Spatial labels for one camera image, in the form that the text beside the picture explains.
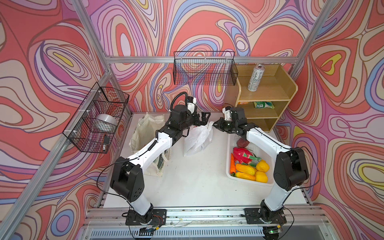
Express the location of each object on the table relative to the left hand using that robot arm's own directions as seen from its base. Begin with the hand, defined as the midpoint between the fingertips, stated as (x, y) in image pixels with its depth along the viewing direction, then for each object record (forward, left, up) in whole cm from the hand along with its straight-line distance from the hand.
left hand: (204, 112), depth 78 cm
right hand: (+1, -6, -13) cm, 14 cm away
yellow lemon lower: (-26, -30, -22) cm, 46 cm away
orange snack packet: (+21, -28, -13) cm, 38 cm away
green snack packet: (+18, -42, -12) cm, 47 cm away
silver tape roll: (-9, +48, +2) cm, 49 cm away
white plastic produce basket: (0, -20, -30) cm, 36 cm away
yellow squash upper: (-21, -24, -24) cm, 40 cm away
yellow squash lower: (-25, -23, -26) cm, 43 cm away
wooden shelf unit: (+17, -38, 0) cm, 41 cm away
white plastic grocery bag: (-6, +2, -16) cm, 17 cm away
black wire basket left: (+7, +57, +2) cm, 57 cm away
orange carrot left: (-17, -18, -29) cm, 38 cm away
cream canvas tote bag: (-3, +35, -11) cm, 36 cm away
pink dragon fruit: (-15, -24, -21) cm, 35 cm away
